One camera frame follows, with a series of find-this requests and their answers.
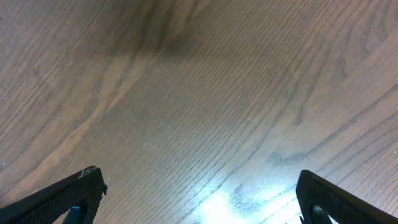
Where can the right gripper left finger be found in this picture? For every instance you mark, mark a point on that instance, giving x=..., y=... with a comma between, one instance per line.
x=78, y=196

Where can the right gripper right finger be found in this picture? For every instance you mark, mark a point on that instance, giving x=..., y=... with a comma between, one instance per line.
x=322, y=202

